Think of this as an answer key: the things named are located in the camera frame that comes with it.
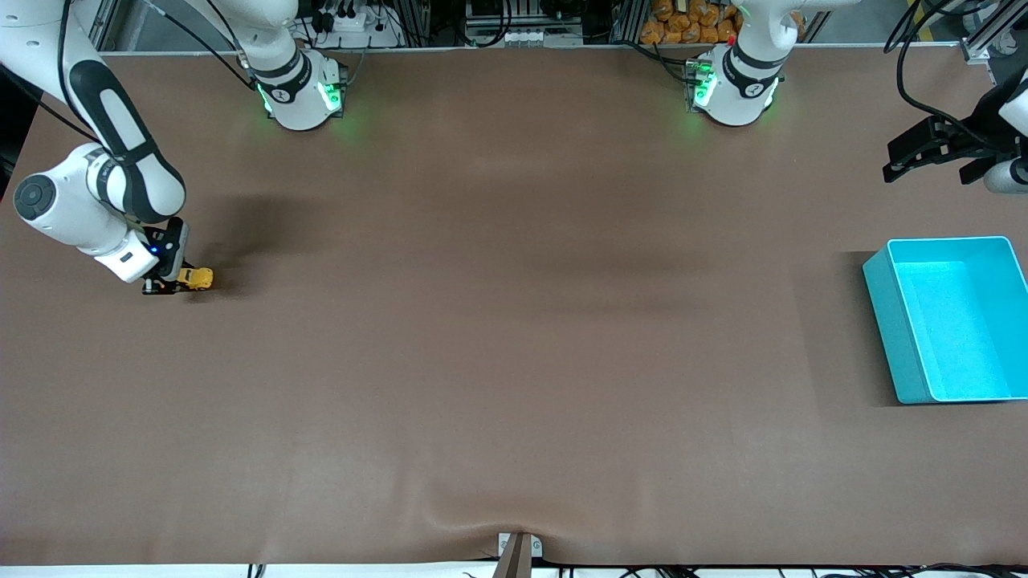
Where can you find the brown table mat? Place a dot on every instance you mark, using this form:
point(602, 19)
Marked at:
point(514, 401)

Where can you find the teal plastic bin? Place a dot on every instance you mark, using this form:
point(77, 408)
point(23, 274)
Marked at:
point(956, 321)

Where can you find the yellow beetle toy car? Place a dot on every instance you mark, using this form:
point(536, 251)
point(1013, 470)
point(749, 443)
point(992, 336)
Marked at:
point(197, 278)

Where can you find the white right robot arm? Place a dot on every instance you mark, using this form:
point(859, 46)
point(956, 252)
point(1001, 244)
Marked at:
point(120, 160)

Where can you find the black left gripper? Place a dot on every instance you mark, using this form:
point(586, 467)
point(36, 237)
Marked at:
point(977, 133)

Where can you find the metal mat clamp bracket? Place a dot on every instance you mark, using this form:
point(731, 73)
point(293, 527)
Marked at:
point(518, 554)

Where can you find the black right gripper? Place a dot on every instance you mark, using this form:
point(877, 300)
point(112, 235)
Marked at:
point(160, 282)

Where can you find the aluminium frame post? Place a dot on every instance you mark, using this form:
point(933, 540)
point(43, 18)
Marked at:
point(976, 50)
point(104, 28)

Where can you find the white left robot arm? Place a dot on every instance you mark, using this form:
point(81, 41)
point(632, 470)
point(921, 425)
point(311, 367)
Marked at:
point(743, 80)

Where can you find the orange mesh fruit bag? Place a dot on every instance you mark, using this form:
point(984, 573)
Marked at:
point(683, 24)

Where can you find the white power strip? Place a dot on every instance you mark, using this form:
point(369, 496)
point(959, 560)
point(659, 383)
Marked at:
point(357, 26)

